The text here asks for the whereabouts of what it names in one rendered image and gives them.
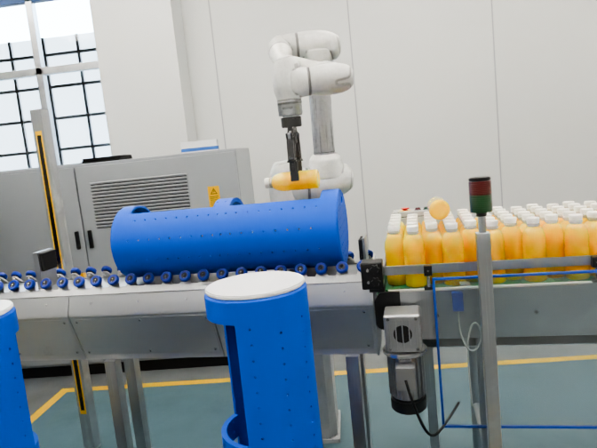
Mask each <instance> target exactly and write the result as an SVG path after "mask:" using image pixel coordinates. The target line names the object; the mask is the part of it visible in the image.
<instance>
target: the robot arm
mask: <svg viewBox="0 0 597 448"><path fill-rule="evenodd" d="M267 51H268V56H269V58H270V60H271V61H272V62H273V63H274V73H273V87H274V92H275V97H276V100H277V107H278V115H279V116H282V117H283V118H281V123H282V128H287V133H285V136H286V142H287V154H288V160H284V161H280V162H276V163H274V165H273V167H272V170H271V172H270V177H271V178H273V176H275V175H276V174H277V173H280V172H291V181H298V180H299V171H304V170H313V169H317V170H318V171H319V174H320V187H319V188H311V189H310V188H309V189H301V190H291V191H279V190H276V189H274V188H270V189H269V195H270V201H271V203H272V202H282V201H293V200H304V199H315V198H320V196H321V193H322V191H323V190H325V189H336V188H339V189H340V190H341V191H342V193H343V195H344V194H345V193H347V192H348V191H349V190H350V189H351V188H352V187H353V183H354V175H353V171H352V170H351V168H350V166H349V165H347V164H343V162H342V159H341V156H340V155H339V154H338V153H337V152H335V145H334V133H333V122H332V111H331V95H332V94H338V93H342V92H345V91H347V90H349V89H350V88H351V87H352V86H353V84H354V75H353V69H352V68H351V67H350V66H348V65H347V64H343V63H337V62H333V61H334V60H336V59H337V58H338V57H339V55H340V53H341V45H340V40H339V37H338V35H336V34H334V33H332V32H330V31H326V30H307V31H301V32H297V33H290V34H286V35H282V36H275V37H274V38H273V39H272V40H271V41H270V43H269V45H268V49H267ZM306 96H309V105H310V116H311V125H312V136H313V146H314V154H313V155H312V156H311V158H310V159H309V167H308V168H303V167H302V162H301V161H303V159H302V155H301V147H300V140H299V132H298V131H297V127H300V126H302V121H301V116H299V115H302V114H303V110H302V100H301V98H302V97H306ZM270 177H269V178H270Z"/></svg>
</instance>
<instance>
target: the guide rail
mask: <svg viewBox="0 0 597 448"><path fill-rule="evenodd" d="M591 256H593V255H582V256H566V257H550V258H533V259H517V260H493V261H492V270H499V269H517V268H550V267H568V266H585V265H591ZM424 265H430V264H419V265H403V266H386V267H384V270H385V276H394V275H411V274H424ZM431 265H432V272H433V273H446V272H464V271H477V261H468V262H452V263H435V264H431Z"/></svg>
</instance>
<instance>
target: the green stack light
mask: <svg viewBox="0 0 597 448"><path fill-rule="evenodd" d="M492 202H493V201H492V194H490V195H485V196H469V205H470V206H469V208H470V212H471V213H485V212H493V203H492Z"/></svg>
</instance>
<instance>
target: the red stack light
mask: <svg viewBox="0 0 597 448"><path fill-rule="evenodd" d="M468 191H469V192H468V193H469V196H485V195H490V194H492V186H491V180H485V181H468Z"/></svg>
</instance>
